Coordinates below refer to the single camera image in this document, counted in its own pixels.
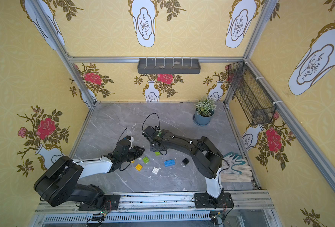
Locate aluminium front rail frame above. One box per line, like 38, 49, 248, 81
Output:
29, 190, 282, 227

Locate work glove with teal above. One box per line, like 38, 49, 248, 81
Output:
220, 152, 253, 182

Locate right circuit board wires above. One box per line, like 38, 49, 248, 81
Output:
209, 208, 235, 227

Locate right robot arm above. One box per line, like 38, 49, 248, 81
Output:
142, 126, 223, 199

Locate left circuit board wires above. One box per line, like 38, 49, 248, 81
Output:
86, 200, 113, 226

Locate circuit board wires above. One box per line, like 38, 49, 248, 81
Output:
209, 208, 235, 227
86, 200, 113, 226

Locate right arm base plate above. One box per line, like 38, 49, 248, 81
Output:
192, 193, 234, 209

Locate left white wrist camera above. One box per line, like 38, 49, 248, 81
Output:
126, 136, 134, 148

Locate white lego brick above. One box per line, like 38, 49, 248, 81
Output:
152, 167, 160, 175

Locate grey wall shelf tray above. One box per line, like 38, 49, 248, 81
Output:
137, 57, 201, 74

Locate potted plant blue pot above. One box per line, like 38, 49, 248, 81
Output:
194, 97, 217, 126

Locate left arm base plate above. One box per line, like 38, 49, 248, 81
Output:
79, 194, 120, 211

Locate black lego brick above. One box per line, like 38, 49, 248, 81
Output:
182, 158, 190, 166

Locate blue long lego brick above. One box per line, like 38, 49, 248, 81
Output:
164, 159, 176, 167

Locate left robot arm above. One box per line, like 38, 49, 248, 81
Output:
34, 136, 145, 209

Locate black wire mesh basket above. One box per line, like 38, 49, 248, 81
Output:
228, 61, 276, 125

